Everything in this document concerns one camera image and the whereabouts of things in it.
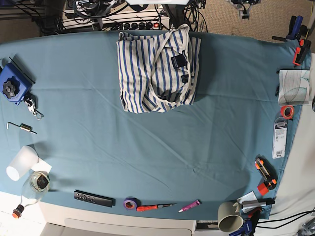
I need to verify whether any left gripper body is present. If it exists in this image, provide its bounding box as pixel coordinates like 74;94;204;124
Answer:
227;0;262;12

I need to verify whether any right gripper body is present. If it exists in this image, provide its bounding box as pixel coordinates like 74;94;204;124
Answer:
73;0;116;19

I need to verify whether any blue white striped T-shirt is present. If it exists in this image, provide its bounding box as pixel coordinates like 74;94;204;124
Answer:
116;24;201;114

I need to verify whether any black power strip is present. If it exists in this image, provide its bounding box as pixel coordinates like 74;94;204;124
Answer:
110;22;161;31

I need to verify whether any blue black clamp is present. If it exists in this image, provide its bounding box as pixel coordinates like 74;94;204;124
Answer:
272;16;308;42

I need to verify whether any orange black clamp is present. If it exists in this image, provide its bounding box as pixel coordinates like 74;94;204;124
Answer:
293;39;312;66

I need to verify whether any open leaf print booklet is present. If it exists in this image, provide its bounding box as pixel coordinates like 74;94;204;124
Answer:
278;70;311;107

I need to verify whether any blue block with black knob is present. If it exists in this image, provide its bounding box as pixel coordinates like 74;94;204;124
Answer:
0;62;32;106

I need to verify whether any orange tape roll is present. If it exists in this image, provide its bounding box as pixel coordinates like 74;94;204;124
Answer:
281;105;295;119

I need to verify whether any clear packaged tool box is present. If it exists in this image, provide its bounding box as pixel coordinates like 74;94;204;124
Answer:
272;117;288;159

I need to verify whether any hex key with brass sleeve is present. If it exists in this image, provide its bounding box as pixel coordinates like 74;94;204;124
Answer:
6;122;37;134

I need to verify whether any teal table cloth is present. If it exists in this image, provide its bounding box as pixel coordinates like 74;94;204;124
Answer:
0;31;298;220

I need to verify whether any white plastic cup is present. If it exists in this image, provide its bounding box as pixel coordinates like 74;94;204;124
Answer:
6;146;39;181

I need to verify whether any white paper card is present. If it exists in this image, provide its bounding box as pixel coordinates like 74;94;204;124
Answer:
31;158;52;174

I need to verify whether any orange black utility knife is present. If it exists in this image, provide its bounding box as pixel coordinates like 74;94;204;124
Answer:
254;157;278;195

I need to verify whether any clear glass bottle orange cap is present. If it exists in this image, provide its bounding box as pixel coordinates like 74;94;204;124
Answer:
12;171;50;219

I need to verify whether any black remote control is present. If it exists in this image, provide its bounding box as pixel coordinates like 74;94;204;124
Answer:
74;190;116;207

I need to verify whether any white folded paper note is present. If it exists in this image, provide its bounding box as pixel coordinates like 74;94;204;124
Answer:
237;191;258;214

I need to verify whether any purple tape roll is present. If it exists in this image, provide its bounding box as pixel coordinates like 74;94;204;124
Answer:
123;197;141;210

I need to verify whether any black marker pen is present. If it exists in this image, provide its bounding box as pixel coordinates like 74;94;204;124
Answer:
241;199;276;209

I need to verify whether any pink tube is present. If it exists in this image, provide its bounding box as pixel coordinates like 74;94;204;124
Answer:
178;200;201;213

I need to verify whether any grey ceramic mug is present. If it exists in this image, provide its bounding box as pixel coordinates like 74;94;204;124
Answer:
218;202;244;233

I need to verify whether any blue clamp at bottom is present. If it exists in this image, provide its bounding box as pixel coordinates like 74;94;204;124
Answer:
229;207;262;236

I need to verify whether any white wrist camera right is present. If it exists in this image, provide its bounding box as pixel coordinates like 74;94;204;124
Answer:
92;19;103;31

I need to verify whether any silver carabiner keychain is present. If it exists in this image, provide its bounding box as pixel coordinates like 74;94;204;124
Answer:
24;97;44;120

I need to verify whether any orange handle screwdriver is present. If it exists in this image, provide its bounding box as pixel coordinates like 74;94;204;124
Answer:
136;203;175;212

